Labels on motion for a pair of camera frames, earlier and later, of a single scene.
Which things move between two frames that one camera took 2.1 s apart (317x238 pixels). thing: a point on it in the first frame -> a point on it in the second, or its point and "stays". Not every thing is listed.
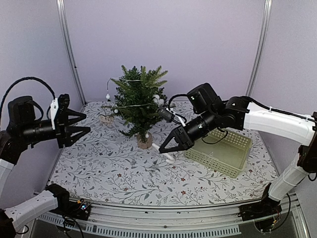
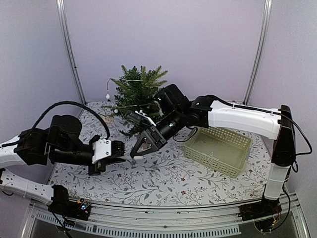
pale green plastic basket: x=223 y=151 stays
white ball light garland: x=156 y=98 stays
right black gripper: x=184 y=141 -> x=156 y=135
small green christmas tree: x=137 y=98 stays
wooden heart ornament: x=106 y=119 stays
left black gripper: x=62 y=116 -> x=100 y=166
